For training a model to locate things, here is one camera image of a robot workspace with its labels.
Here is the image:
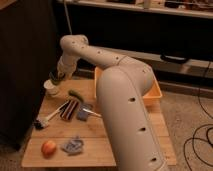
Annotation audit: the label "white paper cup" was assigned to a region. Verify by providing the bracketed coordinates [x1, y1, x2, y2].
[43, 79, 59, 96]

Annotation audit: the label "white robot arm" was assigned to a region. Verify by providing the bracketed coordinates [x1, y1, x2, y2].
[57, 35, 169, 171]

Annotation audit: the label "green cucumber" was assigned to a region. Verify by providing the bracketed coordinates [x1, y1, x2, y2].
[68, 90, 84, 102]

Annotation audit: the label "metal knife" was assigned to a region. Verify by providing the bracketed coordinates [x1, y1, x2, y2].
[83, 108, 102, 118]

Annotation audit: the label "grey blue sponge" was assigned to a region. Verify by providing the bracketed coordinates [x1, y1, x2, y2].
[76, 104, 93, 121]

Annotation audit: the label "wooden table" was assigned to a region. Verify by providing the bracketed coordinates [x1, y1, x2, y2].
[22, 80, 177, 169]

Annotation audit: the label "crumpled blue grey cloth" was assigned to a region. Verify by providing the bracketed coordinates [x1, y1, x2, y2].
[60, 136, 84, 155]

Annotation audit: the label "orange peach fruit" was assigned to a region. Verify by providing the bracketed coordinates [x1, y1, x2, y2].
[41, 140, 57, 157]

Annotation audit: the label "orange plastic bin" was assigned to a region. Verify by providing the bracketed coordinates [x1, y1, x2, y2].
[94, 67, 162, 106]

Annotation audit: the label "black object on ledge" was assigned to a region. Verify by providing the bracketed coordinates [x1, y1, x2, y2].
[160, 54, 189, 64]

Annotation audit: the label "wooden wall shelf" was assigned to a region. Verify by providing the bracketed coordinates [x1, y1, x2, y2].
[57, 0, 213, 19]

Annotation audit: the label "black cables on floor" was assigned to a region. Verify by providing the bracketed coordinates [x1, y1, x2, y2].
[182, 59, 213, 171]

